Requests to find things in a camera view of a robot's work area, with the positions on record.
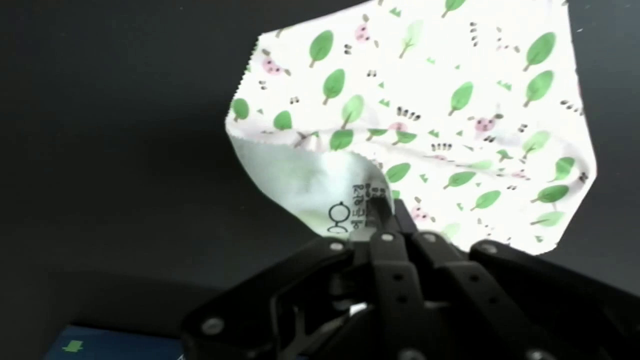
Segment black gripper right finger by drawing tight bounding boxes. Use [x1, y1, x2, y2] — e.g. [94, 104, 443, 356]
[394, 199, 640, 360]

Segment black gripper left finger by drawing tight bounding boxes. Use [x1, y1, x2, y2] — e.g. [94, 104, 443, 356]
[179, 195, 430, 360]

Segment white towel with green leaves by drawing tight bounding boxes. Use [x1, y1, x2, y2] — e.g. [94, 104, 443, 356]
[223, 0, 599, 259]

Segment blue hardcover book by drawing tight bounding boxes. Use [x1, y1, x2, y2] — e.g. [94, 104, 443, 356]
[42, 322, 185, 360]

